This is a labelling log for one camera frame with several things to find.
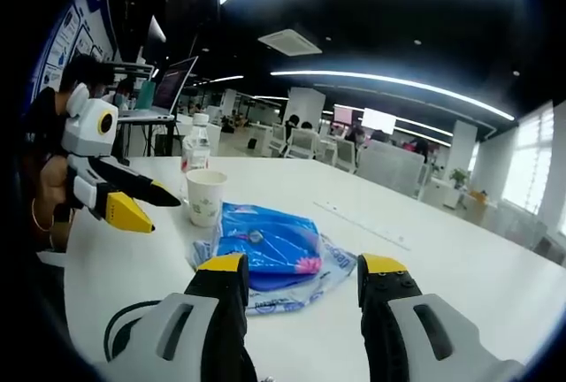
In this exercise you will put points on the white mesh office chair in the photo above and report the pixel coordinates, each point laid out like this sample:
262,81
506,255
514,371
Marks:
346,155
277,139
303,143

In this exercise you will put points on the white paper cup item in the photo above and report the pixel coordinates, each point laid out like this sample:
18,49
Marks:
205,200

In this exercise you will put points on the person's black shirt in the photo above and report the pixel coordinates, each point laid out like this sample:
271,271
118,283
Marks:
42,125

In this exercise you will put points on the orange item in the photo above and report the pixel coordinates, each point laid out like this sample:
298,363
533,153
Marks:
478,195

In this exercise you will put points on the person's head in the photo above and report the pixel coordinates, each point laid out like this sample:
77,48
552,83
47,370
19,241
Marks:
84,68

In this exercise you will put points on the white pillar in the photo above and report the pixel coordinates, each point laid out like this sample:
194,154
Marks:
466,143
306,105

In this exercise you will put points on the ceiling air conditioner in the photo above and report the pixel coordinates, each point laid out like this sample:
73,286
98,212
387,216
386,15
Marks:
289,42

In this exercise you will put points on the narrow window with blinds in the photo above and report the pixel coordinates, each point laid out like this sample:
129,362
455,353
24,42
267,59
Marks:
528,161

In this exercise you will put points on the person's left hand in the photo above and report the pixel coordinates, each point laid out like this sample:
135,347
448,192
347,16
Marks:
55,183

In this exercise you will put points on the black bag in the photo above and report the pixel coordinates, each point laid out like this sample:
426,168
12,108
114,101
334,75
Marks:
252,143

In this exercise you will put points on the curved ceiling light strip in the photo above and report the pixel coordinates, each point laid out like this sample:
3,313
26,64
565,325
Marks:
389,81

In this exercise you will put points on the white chair back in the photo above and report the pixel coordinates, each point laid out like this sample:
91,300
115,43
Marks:
214,139
391,170

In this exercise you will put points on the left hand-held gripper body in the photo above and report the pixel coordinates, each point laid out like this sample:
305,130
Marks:
90,130

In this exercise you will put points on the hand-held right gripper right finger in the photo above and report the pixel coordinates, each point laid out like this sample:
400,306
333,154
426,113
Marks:
389,338

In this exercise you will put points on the clear bag with blue pad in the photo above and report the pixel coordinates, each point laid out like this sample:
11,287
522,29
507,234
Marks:
336,258

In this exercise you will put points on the teal item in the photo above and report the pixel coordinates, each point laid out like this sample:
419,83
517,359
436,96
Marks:
147,95

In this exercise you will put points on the blue tissue pack item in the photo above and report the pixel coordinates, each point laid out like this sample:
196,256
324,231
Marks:
269,231

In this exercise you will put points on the wall poster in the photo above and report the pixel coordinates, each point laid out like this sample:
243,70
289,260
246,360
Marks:
66,32

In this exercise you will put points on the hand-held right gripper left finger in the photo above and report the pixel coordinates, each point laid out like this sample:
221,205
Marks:
221,338

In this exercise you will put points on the potted plant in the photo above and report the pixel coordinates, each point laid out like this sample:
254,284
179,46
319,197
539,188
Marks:
459,177

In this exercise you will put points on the pink monitor screen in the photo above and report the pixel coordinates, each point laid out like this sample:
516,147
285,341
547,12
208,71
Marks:
342,115

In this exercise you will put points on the open laptop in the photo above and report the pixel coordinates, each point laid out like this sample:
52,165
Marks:
177,86

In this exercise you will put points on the gold bangle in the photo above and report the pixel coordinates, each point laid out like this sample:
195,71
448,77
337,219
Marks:
33,216

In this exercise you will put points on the white monitor screen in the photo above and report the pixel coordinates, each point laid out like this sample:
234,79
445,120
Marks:
379,119

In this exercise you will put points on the white table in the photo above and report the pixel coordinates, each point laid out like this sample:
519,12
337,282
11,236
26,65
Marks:
442,267

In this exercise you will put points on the clear water bottle item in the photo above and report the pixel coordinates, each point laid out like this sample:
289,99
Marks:
195,147

